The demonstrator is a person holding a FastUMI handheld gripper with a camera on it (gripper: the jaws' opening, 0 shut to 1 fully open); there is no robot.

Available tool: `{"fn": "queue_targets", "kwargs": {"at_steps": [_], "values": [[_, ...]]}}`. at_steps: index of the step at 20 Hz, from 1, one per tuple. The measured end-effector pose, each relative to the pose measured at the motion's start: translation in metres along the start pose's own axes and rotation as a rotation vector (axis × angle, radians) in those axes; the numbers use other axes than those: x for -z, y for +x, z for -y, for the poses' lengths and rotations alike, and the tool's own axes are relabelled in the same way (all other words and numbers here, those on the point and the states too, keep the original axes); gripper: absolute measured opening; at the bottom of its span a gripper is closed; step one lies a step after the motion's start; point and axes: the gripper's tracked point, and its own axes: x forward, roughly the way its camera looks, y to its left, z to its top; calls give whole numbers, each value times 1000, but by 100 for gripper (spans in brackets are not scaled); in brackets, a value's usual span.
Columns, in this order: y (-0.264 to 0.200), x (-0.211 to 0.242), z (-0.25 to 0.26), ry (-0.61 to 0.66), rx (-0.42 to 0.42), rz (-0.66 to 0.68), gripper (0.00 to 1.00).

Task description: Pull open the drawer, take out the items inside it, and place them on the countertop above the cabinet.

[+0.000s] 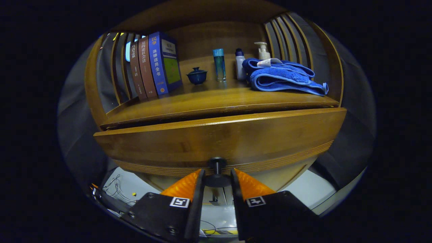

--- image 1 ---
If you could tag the blue lidded teacup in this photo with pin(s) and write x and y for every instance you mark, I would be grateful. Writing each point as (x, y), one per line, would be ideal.
(196, 76)

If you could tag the dark brown book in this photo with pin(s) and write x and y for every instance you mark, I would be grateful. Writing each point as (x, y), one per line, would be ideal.
(136, 74)

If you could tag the white bottle blue cap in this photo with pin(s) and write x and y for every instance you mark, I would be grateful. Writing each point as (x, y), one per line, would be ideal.
(240, 65)

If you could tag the wooden countertop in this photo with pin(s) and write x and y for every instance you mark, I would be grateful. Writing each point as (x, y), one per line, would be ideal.
(209, 101)

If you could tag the wooden drawer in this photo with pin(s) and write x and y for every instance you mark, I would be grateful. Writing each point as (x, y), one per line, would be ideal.
(219, 138)

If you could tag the blue book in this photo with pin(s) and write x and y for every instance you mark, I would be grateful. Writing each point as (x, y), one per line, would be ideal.
(158, 64)

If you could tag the blue folded towel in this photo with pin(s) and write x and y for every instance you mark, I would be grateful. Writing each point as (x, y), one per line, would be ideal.
(280, 79)

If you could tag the black drawer knob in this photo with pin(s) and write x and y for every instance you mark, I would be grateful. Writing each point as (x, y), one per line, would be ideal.
(217, 165)

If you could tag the teal glass bottle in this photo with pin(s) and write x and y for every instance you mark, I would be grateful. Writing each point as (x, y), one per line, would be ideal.
(219, 65)

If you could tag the white pump bottle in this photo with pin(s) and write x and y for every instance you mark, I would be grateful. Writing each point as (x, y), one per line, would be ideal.
(264, 54)

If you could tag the wooden cabinet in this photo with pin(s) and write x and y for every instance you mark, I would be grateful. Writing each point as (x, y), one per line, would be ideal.
(209, 40)

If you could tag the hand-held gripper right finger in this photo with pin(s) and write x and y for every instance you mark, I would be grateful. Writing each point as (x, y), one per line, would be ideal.
(238, 209)

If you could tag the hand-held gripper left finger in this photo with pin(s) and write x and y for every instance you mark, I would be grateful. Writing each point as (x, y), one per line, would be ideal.
(195, 209)

